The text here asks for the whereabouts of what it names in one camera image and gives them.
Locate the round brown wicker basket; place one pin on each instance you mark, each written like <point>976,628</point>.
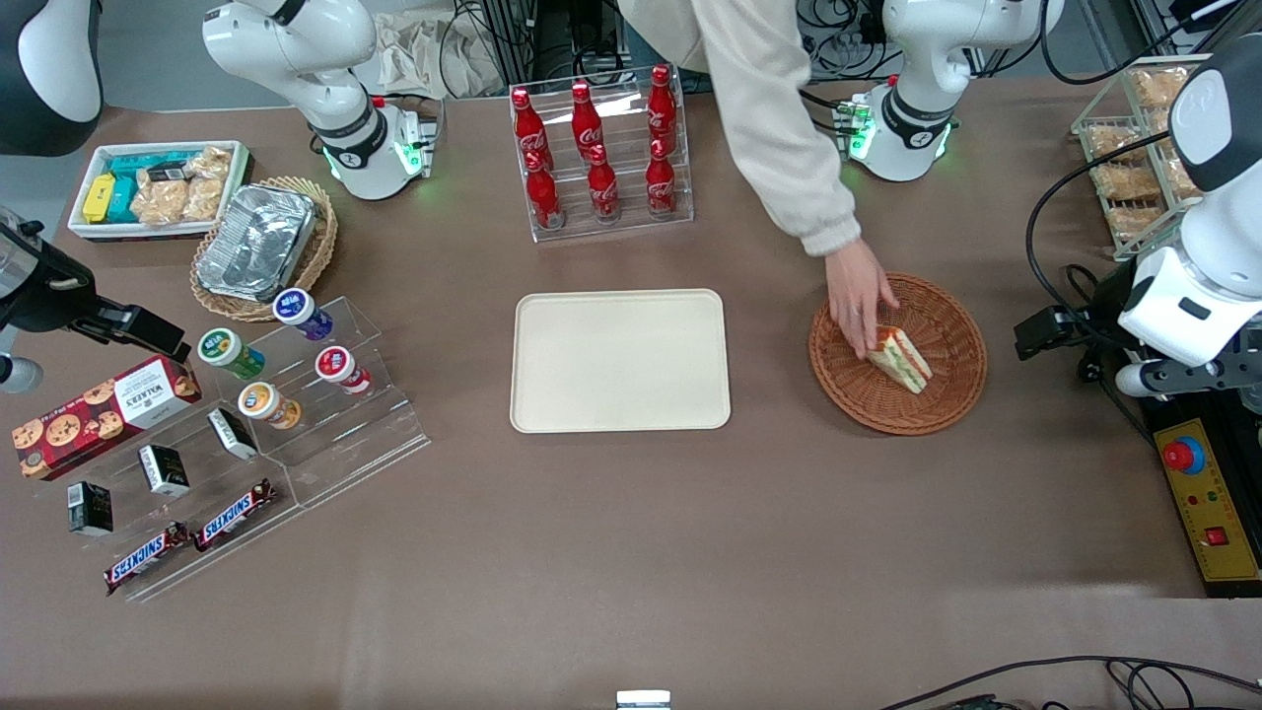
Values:
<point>917,409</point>

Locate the aluminium foil tray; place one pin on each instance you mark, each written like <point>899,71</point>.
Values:
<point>256,242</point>

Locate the clear cracker bag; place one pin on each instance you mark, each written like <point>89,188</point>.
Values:
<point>207,182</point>
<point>160,202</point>

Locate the cream sleeved forearm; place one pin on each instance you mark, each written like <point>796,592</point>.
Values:
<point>779,128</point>

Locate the clear acrylic bottle rack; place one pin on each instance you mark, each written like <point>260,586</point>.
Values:
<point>616,229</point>

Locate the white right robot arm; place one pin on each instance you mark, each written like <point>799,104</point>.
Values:
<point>296,49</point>

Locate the triangular sandwich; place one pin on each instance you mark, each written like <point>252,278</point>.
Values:
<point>899,360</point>

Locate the white plastic bin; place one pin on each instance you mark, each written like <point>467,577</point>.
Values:
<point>89,232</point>

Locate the purple lid yogurt cup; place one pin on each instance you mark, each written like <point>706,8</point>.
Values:
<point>296,308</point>

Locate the cream cloth bag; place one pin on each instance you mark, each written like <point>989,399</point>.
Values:
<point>424,54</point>

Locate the teal snack pack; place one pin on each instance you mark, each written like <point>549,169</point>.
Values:
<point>122,202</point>

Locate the beige plastic tray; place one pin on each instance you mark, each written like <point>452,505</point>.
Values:
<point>619,361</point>

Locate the red cola bottle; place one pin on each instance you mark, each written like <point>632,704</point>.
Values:
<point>544,197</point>
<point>661,182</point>
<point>662,104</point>
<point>528,123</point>
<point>603,189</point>
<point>586,118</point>

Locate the red lid yogurt cup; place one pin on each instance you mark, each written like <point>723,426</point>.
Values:
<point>337,365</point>

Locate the yellow control panel box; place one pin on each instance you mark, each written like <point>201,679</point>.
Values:
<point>1213,513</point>

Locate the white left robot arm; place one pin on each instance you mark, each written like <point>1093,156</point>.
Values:
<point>927,59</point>

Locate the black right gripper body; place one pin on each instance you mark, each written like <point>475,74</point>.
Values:
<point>47,299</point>

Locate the orange lid yogurt cup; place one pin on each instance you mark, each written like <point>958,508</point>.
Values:
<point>261,401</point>

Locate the green lit base connector box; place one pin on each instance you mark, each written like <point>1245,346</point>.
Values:
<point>412,143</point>
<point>856,128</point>

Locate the oval wicker basket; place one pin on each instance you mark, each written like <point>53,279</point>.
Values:
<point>320,247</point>

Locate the red cookie box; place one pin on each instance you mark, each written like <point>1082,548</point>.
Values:
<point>99,414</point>

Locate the green lid yogurt cup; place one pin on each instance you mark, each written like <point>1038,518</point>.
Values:
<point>225,348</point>

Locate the yellow snack pack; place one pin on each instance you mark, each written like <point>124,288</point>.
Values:
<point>99,197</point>

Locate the small black carton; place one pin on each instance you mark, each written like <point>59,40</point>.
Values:
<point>163,470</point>
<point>91,509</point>
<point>233,434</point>

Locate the red emergency stop button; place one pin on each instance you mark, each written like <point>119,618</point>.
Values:
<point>1183,455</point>

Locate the clear acrylic snack step display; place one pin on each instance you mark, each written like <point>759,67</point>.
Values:
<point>246,488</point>

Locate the person's bare hand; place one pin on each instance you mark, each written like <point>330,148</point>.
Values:
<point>856,291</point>

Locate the clear acrylic cup step display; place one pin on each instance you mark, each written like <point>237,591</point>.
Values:
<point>375,434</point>

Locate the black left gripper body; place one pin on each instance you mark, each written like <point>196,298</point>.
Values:
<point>1102,308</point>

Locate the small white device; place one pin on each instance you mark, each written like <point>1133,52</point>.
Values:
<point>643,700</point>

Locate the teal snack box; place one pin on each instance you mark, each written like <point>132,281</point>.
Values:
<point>138,163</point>

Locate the Snickers chocolate bar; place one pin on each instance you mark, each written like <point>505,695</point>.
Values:
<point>146,558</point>
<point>235,515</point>

